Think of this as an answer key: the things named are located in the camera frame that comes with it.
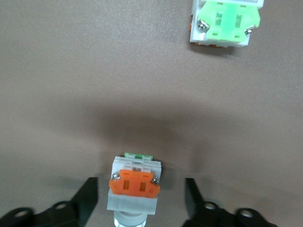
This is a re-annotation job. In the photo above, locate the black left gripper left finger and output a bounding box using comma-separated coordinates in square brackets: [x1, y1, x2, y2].
[0, 176, 99, 227]

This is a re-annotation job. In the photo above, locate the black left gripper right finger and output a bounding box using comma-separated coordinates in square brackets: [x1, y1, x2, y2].
[184, 177, 279, 227]

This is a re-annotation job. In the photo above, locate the green button orange contact block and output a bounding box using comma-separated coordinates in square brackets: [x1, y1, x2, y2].
[107, 152, 164, 227]

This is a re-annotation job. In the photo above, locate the brown table cover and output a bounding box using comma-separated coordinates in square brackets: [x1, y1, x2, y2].
[0, 0, 303, 227]

